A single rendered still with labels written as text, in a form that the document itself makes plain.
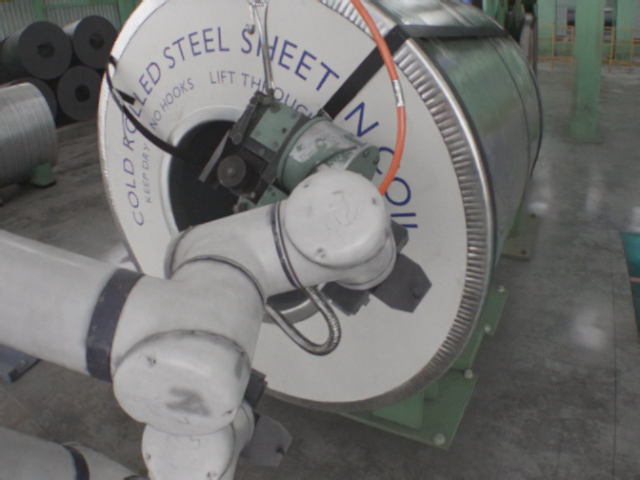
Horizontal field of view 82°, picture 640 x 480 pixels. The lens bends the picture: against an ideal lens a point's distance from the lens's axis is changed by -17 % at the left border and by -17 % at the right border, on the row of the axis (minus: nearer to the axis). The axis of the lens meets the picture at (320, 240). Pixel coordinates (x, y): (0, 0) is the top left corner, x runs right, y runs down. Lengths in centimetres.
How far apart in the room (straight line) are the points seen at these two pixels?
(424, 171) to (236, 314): 52
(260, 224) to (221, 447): 21
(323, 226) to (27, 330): 24
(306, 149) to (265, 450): 44
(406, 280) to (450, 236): 30
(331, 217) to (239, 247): 9
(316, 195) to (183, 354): 18
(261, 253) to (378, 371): 72
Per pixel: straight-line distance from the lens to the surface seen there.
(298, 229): 36
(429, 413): 153
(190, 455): 42
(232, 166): 79
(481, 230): 78
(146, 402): 30
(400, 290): 51
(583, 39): 530
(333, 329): 69
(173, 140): 113
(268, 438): 57
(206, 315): 30
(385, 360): 103
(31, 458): 48
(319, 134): 69
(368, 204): 36
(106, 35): 1390
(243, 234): 40
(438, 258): 82
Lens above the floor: 117
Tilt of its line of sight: 26 degrees down
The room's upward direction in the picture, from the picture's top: 6 degrees counter-clockwise
